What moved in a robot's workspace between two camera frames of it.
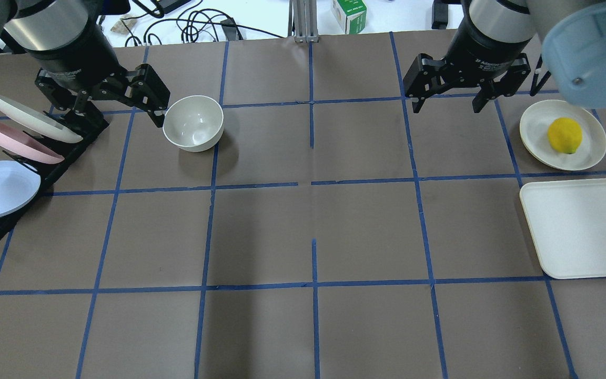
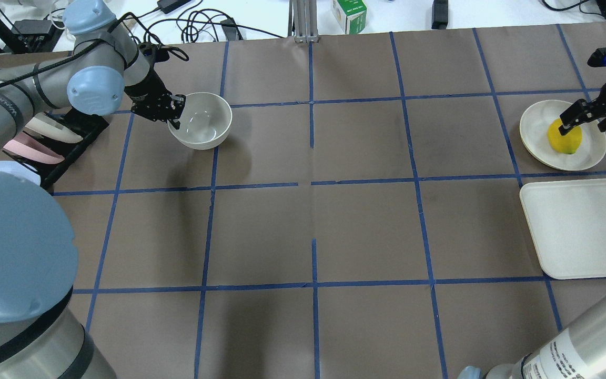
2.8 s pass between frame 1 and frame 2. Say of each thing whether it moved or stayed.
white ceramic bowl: moved
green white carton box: stayed
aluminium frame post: stayed
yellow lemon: stayed
